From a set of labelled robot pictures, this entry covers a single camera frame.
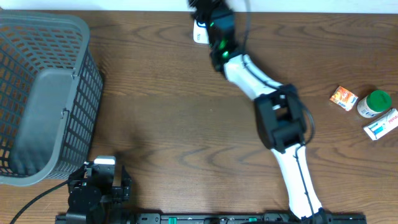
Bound orange tissue pack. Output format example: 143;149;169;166
330;86;358;111

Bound grey plastic shopping basket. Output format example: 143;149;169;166
1;10;104;187

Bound white barcode scanner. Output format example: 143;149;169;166
193;20;209;45

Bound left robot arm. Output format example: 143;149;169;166
65;162;132;223

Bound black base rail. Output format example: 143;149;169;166
55;212;368;224

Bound green lid white jar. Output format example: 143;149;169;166
357;90;392;118

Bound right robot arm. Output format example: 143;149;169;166
188;0;328;223

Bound white Panadol box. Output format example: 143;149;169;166
363;108;397;141

